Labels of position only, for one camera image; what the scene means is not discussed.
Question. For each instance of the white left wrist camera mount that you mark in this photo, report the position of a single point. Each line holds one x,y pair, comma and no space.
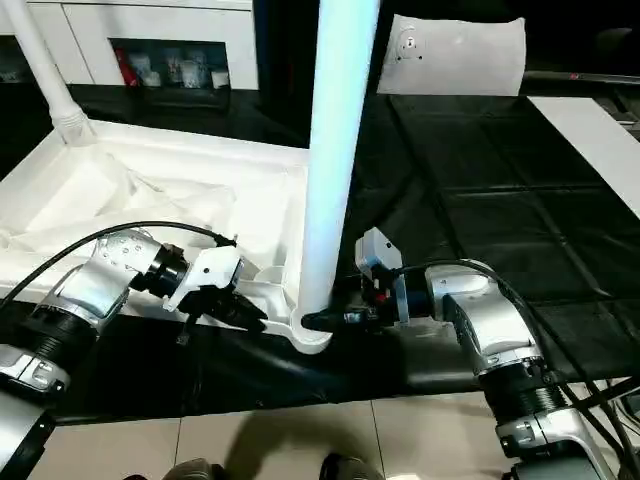
215,270

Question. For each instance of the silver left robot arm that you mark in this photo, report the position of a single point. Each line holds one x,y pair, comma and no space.
85,295

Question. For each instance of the small white jar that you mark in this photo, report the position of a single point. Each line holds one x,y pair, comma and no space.
217,80
151,78

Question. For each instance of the white plastic table leg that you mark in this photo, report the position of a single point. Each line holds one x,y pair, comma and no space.
45,65
335,150

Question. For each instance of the white cabinet with glass doors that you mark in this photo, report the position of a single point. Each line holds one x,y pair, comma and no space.
85,40

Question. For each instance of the black padded work mat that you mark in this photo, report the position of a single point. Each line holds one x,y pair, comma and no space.
500,200

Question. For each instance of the red bottle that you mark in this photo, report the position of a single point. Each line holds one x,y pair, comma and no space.
121,65

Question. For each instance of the white flat board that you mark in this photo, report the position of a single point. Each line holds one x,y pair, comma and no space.
595,145

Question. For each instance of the white jar with blue print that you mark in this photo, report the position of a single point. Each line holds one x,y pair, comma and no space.
190,72

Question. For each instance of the black metal bar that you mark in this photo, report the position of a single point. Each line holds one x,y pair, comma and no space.
620,387

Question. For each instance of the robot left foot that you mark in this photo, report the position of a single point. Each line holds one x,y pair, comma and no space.
195,470

